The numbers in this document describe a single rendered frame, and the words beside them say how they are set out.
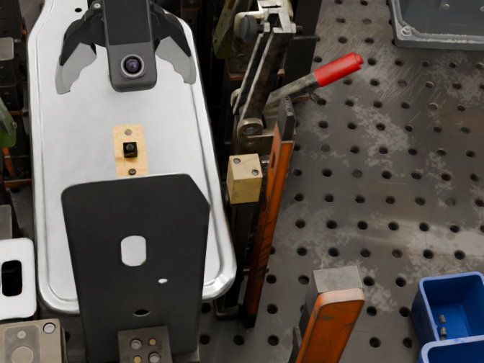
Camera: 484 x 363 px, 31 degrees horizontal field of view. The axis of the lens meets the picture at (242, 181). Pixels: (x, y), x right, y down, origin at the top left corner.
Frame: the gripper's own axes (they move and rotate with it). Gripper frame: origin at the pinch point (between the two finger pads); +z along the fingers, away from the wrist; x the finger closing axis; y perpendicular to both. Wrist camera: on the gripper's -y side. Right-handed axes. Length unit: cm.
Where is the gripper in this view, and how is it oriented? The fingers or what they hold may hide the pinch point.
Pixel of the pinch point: (127, 93)
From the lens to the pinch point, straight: 99.8
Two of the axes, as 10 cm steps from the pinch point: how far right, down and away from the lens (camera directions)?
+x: -9.8, 0.9, -1.5
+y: -1.7, -8.2, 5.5
